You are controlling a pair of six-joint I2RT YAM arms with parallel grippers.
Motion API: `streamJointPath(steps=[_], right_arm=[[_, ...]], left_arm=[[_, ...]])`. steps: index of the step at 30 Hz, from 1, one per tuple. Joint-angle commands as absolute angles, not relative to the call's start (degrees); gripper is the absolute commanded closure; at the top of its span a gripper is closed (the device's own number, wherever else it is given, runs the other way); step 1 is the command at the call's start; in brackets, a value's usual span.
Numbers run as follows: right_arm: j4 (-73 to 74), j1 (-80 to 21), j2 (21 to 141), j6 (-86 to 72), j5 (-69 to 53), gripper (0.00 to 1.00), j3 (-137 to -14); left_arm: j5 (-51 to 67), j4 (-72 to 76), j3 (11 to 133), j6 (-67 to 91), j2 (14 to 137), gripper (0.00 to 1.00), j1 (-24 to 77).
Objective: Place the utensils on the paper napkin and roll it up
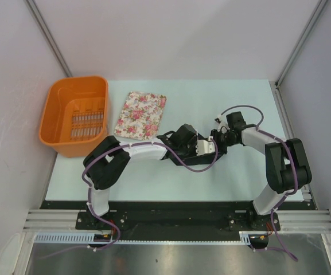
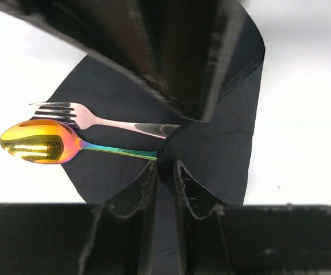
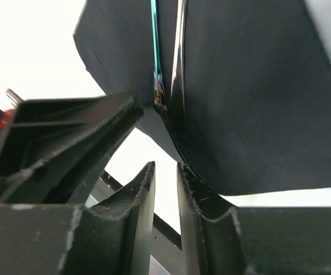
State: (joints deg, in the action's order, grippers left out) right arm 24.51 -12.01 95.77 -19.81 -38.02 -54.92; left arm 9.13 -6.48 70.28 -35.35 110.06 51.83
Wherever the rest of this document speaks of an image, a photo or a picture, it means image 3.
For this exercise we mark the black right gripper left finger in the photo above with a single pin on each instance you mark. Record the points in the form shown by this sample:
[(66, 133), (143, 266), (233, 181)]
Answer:
[(113, 237)]

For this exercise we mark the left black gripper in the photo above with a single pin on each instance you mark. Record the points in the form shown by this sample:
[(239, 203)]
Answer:
[(53, 151)]

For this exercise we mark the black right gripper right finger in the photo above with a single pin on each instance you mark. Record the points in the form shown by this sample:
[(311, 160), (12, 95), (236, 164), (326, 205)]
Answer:
[(220, 238)]

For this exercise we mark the iridescent gold spoon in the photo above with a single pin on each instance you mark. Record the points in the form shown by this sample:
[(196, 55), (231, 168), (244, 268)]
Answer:
[(159, 92)]

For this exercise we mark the black paper napkin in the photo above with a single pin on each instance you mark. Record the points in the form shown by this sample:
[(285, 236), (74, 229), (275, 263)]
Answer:
[(257, 115)]

